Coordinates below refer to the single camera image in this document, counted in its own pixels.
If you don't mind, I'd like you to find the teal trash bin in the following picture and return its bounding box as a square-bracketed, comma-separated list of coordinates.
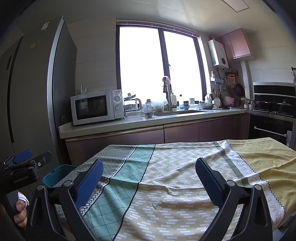
[42, 164, 76, 188]

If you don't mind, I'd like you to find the kitchen counter with cabinets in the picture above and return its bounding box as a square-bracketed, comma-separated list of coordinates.
[59, 109, 250, 166]

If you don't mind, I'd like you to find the kitchen faucet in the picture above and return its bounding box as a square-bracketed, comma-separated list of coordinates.
[163, 76, 175, 111]

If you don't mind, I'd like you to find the person's left hand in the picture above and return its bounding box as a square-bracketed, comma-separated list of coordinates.
[14, 192, 30, 228]

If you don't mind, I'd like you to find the yellow towel cloth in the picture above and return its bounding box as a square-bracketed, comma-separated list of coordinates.
[227, 138, 295, 218]

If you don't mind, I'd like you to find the white microwave oven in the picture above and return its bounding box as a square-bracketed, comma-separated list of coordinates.
[70, 89, 125, 126]

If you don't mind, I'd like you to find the grey refrigerator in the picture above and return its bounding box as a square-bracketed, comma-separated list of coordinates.
[1, 16, 77, 173]

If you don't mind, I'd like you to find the black built-in oven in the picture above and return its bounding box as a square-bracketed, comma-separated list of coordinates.
[247, 82, 296, 151]

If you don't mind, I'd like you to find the patterned tablecloth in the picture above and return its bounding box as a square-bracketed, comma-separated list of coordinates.
[65, 140, 285, 240]

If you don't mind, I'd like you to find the glass electric kettle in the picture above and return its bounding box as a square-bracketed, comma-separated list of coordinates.
[123, 93, 142, 112]

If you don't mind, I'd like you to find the pink basin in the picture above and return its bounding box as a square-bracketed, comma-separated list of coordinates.
[222, 96, 235, 108]

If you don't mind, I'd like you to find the small patterned bowl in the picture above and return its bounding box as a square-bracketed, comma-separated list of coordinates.
[145, 111, 154, 118]

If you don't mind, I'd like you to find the black frying pan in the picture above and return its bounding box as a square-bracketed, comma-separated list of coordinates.
[234, 76, 245, 97]

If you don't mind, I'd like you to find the soap dispenser bottle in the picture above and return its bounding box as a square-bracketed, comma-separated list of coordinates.
[171, 92, 177, 108]

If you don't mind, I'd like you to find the white water heater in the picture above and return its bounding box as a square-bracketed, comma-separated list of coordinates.
[208, 40, 229, 69]

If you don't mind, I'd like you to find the window frame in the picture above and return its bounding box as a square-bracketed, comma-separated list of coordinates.
[115, 25, 207, 103]

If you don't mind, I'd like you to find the pink wall cabinet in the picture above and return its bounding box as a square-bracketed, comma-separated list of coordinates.
[215, 29, 251, 60]

